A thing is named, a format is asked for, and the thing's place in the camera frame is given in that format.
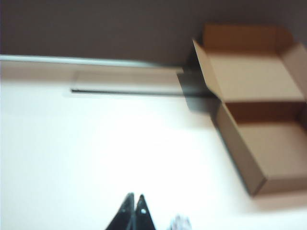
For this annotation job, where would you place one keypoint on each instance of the open brown cardboard box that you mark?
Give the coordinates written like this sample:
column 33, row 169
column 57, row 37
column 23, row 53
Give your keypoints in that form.
column 251, row 79

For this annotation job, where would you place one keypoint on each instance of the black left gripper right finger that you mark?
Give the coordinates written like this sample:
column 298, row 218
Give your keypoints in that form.
column 143, row 218

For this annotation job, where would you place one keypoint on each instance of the wide grey partition panel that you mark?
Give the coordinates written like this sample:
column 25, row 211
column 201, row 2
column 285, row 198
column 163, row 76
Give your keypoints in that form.
column 96, row 28

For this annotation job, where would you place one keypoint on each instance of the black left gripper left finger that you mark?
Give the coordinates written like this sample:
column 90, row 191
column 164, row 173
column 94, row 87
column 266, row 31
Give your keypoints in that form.
column 122, row 219

